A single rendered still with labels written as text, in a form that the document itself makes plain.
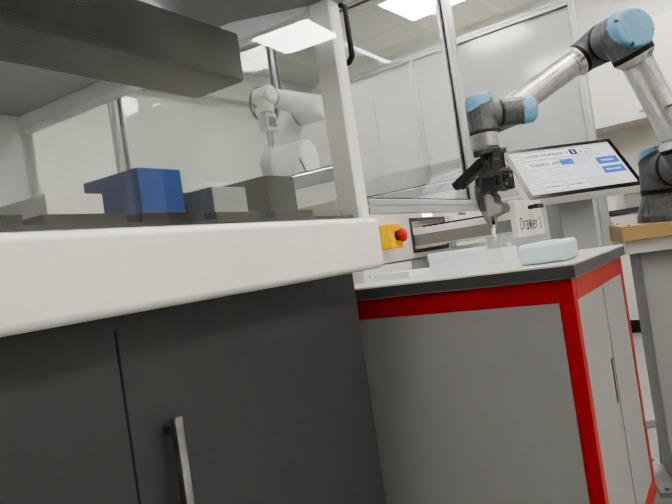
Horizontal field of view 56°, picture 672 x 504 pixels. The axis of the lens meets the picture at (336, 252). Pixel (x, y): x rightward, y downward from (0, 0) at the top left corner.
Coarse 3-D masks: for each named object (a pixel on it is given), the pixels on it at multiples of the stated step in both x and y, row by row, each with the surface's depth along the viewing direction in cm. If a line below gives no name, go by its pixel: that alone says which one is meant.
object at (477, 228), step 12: (504, 216) 184; (420, 228) 198; (432, 228) 196; (444, 228) 194; (456, 228) 192; (468, 228) 190; (480, 228) 188; (504, 228) 184; (420, 240) 198; (432, 240) 196; (444, 240) 194; (456, 240) 192
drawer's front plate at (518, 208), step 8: (512, 200) 181; (520, 200) 186; (528, 200) 193; (536, 200) 201; (512, 208) 180; (520, 208) 185; (536, 208) 200; (512, 216) 181; (520, 216) 184; (528, 216) 191; (536, 216) 198; (512, 224) 181; (520, 232) 182; (528, 232) 188; (536, 232) 196; (544, 232) 204
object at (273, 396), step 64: (0, 256) 63; (64, 256) 69; (128, 256) 76; (192, 256) 84; (256, 256) 95; (320, 256) 110; (0, 320) 62; (64, 320) 68; (128, 320) 83; (192, 320) 92; (256, 320) 104; (320, 320) 120; (0, 384) 68; (64, 384) 74; (128, 384) 82; (192, 384) 91; (256, 384) 102; (320, 384) 117; (0, 448) 67; (64, 448) 73; (128, 448) 80; (192, 448) 89; (256, 448) 100; (320, 448) 114
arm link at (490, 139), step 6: (486, 132) 167; (492, 132) 168; (474, 138) 169; (480, 138) 168; (486, 138) 167; (492, 138) 167; (498, 138) 169; (474, 144) 169; (480, 144) 168; (486, 144) 167; (492, 144) 167; (498, 144) 169; (474, 150) 171
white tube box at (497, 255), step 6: (510, 246) 171; (492, 252) 169; (498, 252) 168; (504, 252) 168; (510, 252) 170; (516, 252) 172; (492, 258) 169; (498, 258) 168; (504, 258) 167; (510, 258) 170; (516, 258) 172
